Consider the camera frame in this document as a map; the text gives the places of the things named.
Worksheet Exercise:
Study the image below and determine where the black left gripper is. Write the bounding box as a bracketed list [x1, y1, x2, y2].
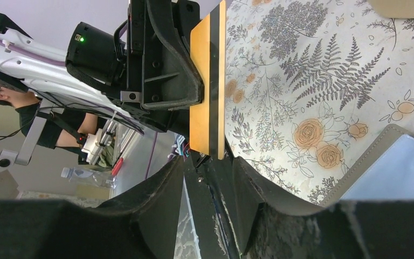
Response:
[65, 1, 204, 134]

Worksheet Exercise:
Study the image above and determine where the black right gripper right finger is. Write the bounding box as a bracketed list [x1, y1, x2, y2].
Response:
[232, 157, 414, 258]

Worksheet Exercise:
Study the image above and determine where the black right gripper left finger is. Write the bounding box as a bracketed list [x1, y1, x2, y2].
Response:
[0, 158, 184, 258]

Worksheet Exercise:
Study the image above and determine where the grey card holder wallet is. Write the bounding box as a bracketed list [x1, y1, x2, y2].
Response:
[320, 124, 414, 207]

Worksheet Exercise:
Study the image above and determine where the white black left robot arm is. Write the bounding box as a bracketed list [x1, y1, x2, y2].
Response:
[0, 1, 204, 132]

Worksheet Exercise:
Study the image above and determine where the clear plastic bottle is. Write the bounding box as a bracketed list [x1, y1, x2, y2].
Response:
[61, 167, 116, 189]

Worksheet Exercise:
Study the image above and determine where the person in black shirt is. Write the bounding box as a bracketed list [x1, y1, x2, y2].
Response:
[0, 77, 102, 165]

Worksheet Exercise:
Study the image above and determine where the floral patterned table mat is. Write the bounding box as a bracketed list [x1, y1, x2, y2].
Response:
[225, 1, 414, 205]

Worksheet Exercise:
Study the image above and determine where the beige oval plastic tray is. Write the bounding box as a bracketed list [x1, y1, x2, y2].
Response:
[368, 0, 414, 19]

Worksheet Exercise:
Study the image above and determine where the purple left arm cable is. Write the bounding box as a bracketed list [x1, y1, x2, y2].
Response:
[0, 31, 67, 67]

